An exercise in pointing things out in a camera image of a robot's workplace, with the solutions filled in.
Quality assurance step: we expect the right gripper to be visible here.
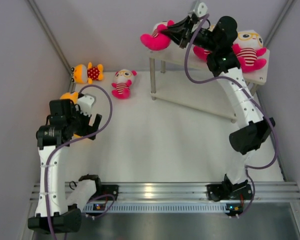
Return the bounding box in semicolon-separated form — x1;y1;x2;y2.
161;16;218;53

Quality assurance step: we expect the pink panda plush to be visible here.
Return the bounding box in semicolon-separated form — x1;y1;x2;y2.
193;24;218;62
111;69;138;100
140;20;174;51
232;30;267;73

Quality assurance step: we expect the orange plush polka dress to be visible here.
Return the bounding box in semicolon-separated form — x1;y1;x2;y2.
73;134;82;139

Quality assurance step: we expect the orange plush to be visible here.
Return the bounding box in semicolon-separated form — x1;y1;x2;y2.
59;91;79;104
70;62;104;85

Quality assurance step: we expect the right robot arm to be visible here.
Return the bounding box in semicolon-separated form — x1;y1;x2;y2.
160;14;275;202

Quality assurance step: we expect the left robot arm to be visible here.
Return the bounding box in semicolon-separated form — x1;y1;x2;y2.
27;95;103;234

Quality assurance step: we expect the white two-tier shelf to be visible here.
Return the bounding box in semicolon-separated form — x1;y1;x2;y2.
146;47;270;124

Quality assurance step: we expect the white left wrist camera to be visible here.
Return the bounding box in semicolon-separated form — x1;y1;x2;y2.
77;93;96;117

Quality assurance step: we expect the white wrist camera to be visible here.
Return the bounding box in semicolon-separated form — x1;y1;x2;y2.
188;0;208;18
77;93;96;117

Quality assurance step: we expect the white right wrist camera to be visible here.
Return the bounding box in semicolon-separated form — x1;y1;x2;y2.
188;0;208;18

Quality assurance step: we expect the aluminium left frame rail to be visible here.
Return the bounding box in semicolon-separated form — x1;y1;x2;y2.
63;81;77;99

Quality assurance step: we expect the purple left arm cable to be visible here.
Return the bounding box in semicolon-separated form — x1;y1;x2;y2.
44;84;116;240

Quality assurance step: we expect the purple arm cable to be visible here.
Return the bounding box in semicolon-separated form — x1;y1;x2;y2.
184;13;278;218
44;84;116;240

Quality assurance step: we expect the white slotted cable duct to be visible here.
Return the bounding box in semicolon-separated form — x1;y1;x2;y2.
83;202;230;214

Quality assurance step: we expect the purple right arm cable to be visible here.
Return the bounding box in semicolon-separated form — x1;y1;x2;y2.
184;13;278;218

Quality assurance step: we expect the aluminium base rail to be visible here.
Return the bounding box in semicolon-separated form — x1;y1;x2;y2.
29;181;300;203

